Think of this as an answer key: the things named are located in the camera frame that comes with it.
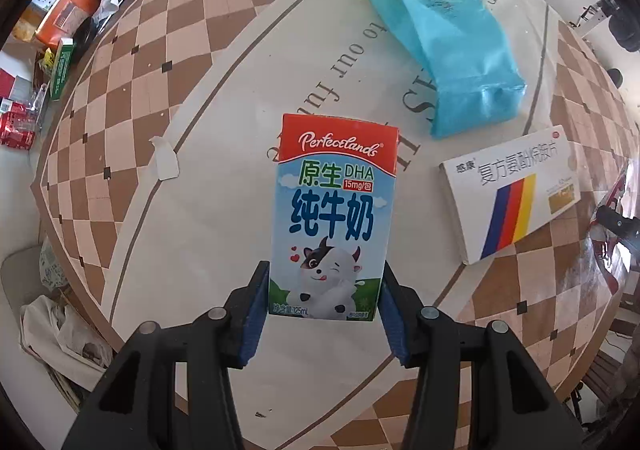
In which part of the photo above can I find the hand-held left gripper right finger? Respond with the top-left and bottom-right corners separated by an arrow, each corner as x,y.
378,263 -> 586,450

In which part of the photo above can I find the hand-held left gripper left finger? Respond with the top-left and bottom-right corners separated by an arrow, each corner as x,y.
60,260 -> 273,450

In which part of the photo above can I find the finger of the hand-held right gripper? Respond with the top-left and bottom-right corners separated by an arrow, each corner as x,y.
595,204 -> 640,243

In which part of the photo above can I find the small milk carton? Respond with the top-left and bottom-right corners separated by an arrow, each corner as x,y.
267,113 -> 401,323

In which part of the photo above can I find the checkered tablecloth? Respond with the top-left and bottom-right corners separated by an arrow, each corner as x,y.
30,0 -> 640,450

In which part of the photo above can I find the white striped medicine box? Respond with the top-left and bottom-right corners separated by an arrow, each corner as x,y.
439,124 -> 583,266

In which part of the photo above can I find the dark wooden chair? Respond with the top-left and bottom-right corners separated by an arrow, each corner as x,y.
580,345 -> 640,411

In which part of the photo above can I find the white paper scrap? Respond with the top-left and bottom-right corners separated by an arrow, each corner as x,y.
150,135 -> 180,181

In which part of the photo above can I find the barbell with black plates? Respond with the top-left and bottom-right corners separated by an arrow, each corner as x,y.
607,5 -> 640,52

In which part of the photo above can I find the white cloth bag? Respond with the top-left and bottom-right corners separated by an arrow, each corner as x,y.
20,294 -> 113,381

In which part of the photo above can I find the printed plastic bag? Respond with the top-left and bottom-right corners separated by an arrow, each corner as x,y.
39,235 -> 68,288

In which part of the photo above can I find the white weight bench rack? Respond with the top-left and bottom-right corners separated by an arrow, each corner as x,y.
575,0 -> 621,38

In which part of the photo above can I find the grey padded chair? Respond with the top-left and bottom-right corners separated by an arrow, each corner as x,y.
0,245 -> 56,311

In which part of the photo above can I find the teal green plastic bag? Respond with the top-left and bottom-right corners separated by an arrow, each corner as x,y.
351,0 -> 528,140

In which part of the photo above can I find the green box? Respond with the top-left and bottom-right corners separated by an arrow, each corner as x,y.
47,38 -> 76,101

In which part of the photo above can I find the crumpled white paper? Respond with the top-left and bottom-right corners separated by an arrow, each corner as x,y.
92,0 -> 135,24

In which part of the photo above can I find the orange box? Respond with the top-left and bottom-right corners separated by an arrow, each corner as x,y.
35,0 -> 101,48

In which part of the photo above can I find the yellow snack bag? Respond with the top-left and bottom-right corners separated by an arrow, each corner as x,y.
12,15 -> 41,41

